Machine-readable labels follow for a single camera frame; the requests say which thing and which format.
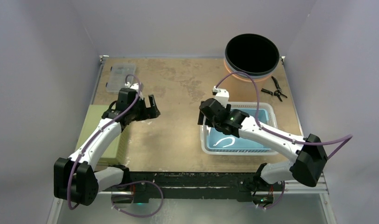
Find orange bucket black rim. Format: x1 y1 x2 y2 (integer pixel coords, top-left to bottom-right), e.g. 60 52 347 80
221 33 281 103

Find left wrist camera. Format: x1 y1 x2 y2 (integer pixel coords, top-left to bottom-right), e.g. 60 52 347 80
124 82 143 92

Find clear plastic screw organizer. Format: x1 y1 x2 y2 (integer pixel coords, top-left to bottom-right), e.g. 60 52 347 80
106 63 136 93

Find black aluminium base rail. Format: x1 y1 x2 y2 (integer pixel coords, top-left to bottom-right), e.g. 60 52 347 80
55 171 329 205

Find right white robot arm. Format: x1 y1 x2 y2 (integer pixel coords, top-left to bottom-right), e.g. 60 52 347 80
198 98 328 190

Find blue perforated plastic basket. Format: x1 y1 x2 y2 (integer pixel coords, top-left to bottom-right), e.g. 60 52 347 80
206 107 277 153

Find white perforated plastic basket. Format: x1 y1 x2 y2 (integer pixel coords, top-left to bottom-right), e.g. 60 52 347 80
200 103 278 156

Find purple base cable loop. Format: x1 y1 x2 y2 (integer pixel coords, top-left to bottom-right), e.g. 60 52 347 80
111 181 164 218

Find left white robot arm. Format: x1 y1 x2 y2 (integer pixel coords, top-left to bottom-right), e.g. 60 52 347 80
53 87 161 209

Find green perforated plastic basket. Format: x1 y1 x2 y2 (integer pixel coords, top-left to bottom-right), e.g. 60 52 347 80
76 105 130 167

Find black pliers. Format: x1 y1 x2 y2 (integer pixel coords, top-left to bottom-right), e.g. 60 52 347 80
260 76 288 102

